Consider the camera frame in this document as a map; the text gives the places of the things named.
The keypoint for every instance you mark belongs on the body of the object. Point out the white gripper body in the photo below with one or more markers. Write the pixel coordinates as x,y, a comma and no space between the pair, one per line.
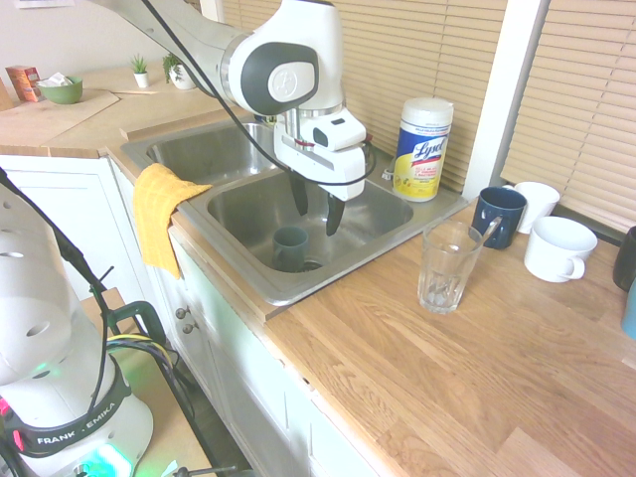
325,169

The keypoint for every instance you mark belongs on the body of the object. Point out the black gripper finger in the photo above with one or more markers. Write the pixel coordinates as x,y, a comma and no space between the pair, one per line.
300,196
334,216

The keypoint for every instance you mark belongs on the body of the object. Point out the metal spoon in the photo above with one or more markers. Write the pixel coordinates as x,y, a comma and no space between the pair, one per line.
492,226

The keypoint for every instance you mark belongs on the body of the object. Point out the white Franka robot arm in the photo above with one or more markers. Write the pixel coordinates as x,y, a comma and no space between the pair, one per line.
298,30

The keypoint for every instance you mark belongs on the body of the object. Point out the stainless steel double sink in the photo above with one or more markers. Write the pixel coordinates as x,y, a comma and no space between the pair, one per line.
367,238

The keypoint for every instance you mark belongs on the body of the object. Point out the metal sink drain strainer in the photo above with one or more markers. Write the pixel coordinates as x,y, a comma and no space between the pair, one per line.
311,265

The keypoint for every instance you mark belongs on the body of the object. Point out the white sink sprayer cap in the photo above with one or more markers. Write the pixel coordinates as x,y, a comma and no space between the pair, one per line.
388,174

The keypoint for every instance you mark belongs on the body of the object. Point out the grey-green mug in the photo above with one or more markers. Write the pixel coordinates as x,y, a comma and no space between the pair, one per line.
289,248

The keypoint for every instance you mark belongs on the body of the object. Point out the Lysol wipes canister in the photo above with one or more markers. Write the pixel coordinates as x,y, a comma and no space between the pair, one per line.
422,154

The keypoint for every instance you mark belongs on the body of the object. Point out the clear drinking glass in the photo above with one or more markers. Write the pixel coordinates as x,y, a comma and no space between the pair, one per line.
447,268

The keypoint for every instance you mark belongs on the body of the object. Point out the yellow dish cloth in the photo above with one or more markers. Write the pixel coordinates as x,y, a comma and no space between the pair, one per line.
154,208

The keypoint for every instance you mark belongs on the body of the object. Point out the round metal cabinet knob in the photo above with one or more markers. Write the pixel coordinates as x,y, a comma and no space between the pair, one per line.
188,327
182,312

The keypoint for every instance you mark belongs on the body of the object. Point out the bushy potted plant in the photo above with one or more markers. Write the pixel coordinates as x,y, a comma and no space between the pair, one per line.
180,79

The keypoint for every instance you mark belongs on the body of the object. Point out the navy blue mug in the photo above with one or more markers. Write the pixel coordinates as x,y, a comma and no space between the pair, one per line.
504,218

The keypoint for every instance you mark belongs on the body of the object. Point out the green table clamp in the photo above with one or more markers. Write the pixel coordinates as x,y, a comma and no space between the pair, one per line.
144,313

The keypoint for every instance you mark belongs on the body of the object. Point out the white kitchen cabinet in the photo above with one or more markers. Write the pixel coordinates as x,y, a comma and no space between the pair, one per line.
238,387

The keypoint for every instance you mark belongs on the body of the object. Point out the small spiky potted plant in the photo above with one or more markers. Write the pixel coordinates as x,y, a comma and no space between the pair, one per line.
141,74

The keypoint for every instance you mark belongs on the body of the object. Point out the tall white mug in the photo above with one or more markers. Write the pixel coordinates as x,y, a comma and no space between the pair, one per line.
539,204

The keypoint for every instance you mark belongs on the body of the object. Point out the wide white mug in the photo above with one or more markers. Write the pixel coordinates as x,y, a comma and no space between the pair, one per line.
554,253

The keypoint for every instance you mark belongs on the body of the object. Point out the thin wooden board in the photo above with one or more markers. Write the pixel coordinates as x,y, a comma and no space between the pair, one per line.
54,116

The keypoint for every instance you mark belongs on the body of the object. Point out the green bowl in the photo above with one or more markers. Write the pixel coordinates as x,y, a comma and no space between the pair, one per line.
62,93

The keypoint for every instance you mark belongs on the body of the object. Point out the narrow beige window blind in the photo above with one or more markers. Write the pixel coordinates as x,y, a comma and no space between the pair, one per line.
586,99

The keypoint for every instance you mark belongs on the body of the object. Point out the white packet in bowl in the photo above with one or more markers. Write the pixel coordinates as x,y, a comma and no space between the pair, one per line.
55,79

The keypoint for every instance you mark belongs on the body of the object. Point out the black mug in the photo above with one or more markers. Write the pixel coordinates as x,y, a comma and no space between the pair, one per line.
625,263

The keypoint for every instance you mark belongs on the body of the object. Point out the orange cardboard box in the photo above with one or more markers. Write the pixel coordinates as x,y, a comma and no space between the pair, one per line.
22,82

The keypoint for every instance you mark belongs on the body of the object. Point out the light blue cup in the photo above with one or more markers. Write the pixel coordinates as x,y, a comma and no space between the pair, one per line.
630,313

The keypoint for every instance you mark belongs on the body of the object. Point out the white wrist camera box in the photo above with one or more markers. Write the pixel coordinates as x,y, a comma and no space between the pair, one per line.
343,131

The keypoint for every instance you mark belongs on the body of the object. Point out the white window frame post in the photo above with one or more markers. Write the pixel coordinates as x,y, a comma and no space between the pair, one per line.
502,99

